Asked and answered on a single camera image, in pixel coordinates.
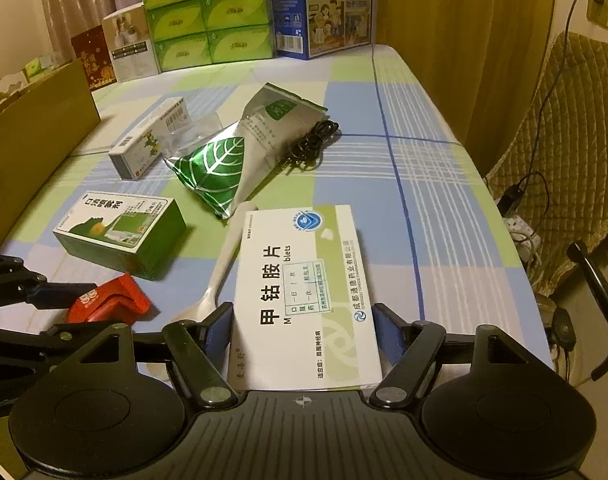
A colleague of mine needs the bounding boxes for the checked cloth desktop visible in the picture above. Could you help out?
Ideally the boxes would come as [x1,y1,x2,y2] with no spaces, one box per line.
[0,42,557,391]

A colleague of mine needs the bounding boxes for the small pile of tissue packs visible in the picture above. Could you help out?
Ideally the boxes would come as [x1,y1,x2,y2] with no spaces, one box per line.
[26,56,60,82]

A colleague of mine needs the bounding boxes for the white power strip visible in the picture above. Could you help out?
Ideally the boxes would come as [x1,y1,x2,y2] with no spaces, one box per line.
[503,214,542,262]

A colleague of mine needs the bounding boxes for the black charger cable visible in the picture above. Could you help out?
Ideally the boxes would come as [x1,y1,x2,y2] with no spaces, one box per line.
[526,0,606,188]

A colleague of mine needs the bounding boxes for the white carved chair back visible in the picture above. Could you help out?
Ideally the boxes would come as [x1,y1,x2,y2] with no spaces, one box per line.
[0,71,30,113]

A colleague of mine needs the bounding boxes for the white product box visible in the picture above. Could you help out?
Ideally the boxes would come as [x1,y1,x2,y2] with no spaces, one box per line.
[100,2,161,84]

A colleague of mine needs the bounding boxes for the wall socket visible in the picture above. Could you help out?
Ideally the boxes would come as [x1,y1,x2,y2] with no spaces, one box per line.
[584,0,608,32]

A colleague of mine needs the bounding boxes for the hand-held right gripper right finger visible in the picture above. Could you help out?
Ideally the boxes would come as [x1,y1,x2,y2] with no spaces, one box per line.
[368,302,531,409]

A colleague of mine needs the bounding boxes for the black curved armrest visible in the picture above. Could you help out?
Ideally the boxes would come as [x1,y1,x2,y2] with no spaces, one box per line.
[565,241,608,387]

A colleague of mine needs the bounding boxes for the brown cardboard box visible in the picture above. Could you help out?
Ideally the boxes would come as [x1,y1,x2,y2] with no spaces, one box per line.
[0,57,102,243]

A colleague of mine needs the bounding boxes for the quilted chair cover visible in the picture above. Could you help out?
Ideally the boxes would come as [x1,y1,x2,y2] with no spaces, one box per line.
[483,30,608,266]

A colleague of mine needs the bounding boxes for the stack of green tissue packs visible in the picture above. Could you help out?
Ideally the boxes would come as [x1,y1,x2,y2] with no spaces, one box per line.
[138,0,277,74]

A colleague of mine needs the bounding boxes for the white plastic spoon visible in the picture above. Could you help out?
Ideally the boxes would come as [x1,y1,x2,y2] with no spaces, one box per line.
[168,201,258,327]

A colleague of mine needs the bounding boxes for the black power adapter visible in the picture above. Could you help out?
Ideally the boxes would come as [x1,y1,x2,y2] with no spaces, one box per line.
[496,184,528,217]

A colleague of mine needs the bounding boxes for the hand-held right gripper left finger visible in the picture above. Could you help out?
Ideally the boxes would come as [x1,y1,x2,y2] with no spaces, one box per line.
[81,302,241,409]

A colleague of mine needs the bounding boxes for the black coiled cable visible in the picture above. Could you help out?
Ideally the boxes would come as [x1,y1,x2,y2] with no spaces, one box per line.
[283,119,343,174]

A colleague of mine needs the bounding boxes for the red plastic object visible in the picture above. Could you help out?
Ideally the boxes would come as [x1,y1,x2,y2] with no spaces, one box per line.
[66,272,153,326]

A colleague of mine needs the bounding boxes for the green medicine box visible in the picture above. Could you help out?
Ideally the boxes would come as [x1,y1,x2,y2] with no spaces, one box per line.
[52,191,188,281]

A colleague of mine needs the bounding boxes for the clear plastic packaging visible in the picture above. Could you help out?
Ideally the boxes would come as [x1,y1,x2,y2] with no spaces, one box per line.
[159,114,225,162]

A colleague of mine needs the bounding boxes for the dark red gift box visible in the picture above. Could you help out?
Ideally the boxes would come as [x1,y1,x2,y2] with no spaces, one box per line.
[70,25,118,94]

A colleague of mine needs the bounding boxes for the small white medicine box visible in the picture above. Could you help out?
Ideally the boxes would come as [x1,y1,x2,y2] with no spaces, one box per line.
[151,97,193,128]

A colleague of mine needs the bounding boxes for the green leaf-print foil pouch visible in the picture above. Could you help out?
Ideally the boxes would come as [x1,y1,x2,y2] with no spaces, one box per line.
[163,124,265,221]

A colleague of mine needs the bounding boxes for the silver foil pouch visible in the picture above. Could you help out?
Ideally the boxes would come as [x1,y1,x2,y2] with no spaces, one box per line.
[233,82,330,173]

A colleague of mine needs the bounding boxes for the large white medicine box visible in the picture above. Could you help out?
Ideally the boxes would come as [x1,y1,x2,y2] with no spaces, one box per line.
[228,204,385,392]

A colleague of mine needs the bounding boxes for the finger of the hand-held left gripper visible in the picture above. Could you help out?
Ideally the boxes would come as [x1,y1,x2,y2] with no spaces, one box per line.
[0,253,99,310]
[0,324,85,409]

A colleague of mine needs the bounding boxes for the long white medicine box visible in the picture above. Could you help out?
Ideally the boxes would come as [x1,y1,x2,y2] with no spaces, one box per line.
[108,116,185,182]

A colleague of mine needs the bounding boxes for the blue printed carton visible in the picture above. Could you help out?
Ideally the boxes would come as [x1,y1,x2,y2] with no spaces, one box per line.
[268,0,381,62]

